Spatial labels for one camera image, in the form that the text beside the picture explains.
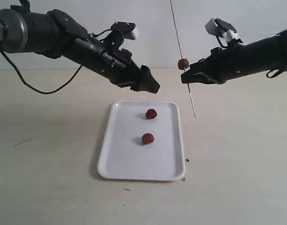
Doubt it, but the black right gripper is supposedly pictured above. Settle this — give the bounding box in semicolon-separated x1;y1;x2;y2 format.
181;46;246;84

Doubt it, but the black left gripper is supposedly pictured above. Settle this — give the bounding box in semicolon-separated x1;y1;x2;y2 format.
70;38;160;94

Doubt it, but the red date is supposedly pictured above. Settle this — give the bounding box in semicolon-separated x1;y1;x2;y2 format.
145;109;157;120
141;133;155;145
177;59;189;70

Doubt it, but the red date top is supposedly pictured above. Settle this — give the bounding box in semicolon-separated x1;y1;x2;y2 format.
145;109;157;120

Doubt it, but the thin metal skewer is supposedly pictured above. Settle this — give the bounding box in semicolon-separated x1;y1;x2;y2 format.
169;0;197;118

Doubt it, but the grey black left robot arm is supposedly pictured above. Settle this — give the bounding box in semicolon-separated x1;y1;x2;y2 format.
0;6;160;93

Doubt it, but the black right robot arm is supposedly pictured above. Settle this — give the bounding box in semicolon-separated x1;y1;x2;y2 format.
181;20;287;84

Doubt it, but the white rectangular plastic tray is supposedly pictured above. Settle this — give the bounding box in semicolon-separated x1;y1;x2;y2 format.
97;100;185;181

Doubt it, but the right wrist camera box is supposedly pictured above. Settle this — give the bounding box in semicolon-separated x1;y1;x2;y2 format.
205;18;244;49

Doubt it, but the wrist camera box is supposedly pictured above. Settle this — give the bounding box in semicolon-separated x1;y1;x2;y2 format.
205;18;244;49
110;22;139;40

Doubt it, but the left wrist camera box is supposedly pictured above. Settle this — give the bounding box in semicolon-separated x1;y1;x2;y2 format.
110;22;139;40

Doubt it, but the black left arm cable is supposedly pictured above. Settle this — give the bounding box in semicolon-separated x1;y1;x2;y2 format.
0;25;125;95

